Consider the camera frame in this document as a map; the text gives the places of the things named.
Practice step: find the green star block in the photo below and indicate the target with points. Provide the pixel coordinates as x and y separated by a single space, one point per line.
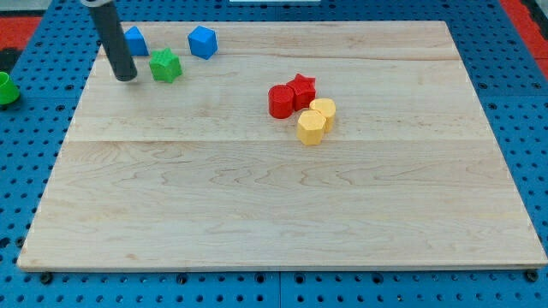
165 65

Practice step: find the yellow hexagon block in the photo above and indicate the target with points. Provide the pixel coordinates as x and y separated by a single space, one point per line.
327 108
310 127

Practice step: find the light wooden board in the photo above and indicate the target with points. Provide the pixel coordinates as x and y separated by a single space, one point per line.
196 175

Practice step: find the green cylinder block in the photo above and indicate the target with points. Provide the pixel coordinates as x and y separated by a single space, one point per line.
9 92

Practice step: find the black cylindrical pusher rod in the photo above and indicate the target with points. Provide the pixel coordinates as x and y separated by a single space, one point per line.
107 22

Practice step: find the yellow hexagon block front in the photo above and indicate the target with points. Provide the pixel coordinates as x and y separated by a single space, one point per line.
310 127

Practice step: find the blue cube block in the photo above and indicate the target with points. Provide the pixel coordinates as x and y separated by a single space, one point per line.
203 42

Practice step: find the red star block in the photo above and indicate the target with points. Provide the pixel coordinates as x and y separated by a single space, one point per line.
304 91

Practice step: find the yellow hexagon block rear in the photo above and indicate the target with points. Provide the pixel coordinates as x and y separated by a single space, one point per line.
327 108

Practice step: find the blue triangular block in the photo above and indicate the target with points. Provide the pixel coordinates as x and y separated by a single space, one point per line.
136 42

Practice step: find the red cylinder block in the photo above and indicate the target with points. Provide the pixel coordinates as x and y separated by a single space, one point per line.
280 101

